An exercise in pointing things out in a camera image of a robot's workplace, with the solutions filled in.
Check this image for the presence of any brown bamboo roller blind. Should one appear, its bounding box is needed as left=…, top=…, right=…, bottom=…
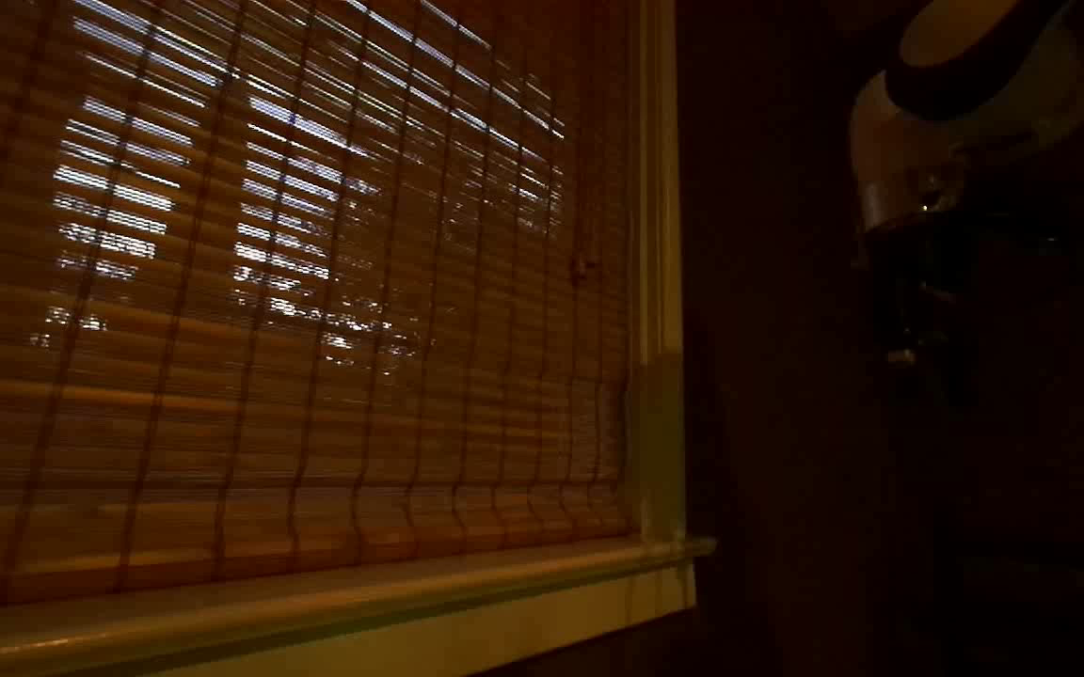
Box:
left=0, top=0, right=641, bottom=619

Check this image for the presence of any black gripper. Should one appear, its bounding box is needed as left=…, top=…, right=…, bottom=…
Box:
left=863, top=204, right=994, bottom=413

